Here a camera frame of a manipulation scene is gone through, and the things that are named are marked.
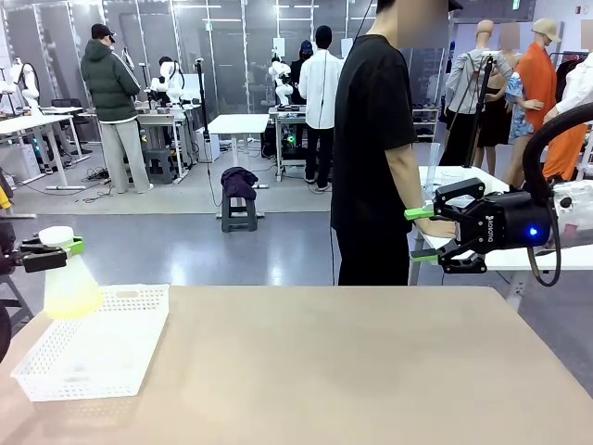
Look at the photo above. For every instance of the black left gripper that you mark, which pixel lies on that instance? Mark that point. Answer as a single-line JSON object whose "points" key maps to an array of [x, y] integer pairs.
{"points": [[8, 252]]}

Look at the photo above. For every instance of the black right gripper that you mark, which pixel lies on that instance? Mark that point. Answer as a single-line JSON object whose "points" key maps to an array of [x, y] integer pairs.
{"points": [[514, 222]]}

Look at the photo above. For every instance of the translucent plastic conical flask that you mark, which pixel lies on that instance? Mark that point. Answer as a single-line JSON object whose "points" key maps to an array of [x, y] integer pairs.
{"points": [[69, 292]]}

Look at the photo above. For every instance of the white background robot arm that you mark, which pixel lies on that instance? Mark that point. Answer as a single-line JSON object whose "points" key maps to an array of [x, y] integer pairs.
{"points": [[169, 79], [28, 83], [280, 79]]}

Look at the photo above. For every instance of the person's right forearm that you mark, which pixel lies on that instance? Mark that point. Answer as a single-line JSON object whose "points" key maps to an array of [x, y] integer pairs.
{"points": [[405, 181]]}

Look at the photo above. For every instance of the person's right hand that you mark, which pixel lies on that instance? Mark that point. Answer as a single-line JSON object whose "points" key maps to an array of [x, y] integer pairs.
{"points": [[437, 228]]}

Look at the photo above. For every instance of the white side table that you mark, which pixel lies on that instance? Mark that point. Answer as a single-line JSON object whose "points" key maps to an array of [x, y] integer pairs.
{"points": [[519, 262]]}

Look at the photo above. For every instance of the white shoe rack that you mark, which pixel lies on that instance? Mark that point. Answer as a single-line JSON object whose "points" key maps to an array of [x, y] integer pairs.
{"points": [[424, 123]]}

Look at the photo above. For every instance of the white perforated plastic basket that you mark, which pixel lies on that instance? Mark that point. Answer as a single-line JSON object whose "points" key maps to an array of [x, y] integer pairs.
{"points": [[92, 352]]}

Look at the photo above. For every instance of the figure in black dress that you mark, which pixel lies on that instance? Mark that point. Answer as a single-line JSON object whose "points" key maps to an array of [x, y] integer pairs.
{"points": [[495, 116]]}

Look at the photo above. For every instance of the white long desk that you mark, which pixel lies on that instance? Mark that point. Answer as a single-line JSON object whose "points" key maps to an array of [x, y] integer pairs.
{"points": [[28, 121]]}

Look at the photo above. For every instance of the black tripod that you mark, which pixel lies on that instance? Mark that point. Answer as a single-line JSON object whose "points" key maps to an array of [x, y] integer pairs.
{"points": [[482, 92]]}

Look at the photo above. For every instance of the blue patterned shirt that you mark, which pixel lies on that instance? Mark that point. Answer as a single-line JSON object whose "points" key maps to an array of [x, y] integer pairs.
{"points": [[521, 102]]}

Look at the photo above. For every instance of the person in black t-shirt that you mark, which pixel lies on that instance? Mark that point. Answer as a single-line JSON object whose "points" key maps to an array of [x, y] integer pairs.
{"points": [[370, 116]]}

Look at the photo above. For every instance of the mannequin in grey hoodie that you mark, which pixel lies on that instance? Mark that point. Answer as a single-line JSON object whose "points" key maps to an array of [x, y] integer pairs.
{"points": [[468, 79]]}

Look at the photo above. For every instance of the mannequin in orange garment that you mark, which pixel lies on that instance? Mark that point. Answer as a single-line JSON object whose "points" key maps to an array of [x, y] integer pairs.
{"points": [[537, 74]]}

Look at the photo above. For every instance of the man in green jacket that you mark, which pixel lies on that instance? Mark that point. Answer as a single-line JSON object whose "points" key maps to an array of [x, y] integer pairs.
{"points": [[109, 83]]}

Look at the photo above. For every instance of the mannequin in white jacket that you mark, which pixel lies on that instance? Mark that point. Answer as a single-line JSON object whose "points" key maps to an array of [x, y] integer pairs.
{"points": [[579, 83]]}

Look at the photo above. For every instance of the person in white shirt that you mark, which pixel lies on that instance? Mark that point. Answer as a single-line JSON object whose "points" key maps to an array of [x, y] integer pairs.
{"points": [[319, 83]]}

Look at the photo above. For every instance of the grey step stool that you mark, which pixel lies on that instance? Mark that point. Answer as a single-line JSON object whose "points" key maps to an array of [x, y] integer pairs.
{"points": [[238, 213]]}

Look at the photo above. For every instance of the dark purple cloth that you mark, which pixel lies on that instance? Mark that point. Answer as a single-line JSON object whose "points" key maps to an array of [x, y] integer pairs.
{"points": [[238, 181]]}

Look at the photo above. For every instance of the person in dark cap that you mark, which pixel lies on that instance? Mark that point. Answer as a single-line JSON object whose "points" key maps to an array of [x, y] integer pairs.
{"points": [[306, 51]]}

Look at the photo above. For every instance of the white standing desk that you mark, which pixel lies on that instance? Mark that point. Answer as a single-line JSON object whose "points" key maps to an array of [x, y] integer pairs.
{"points": [[238, 123]]}

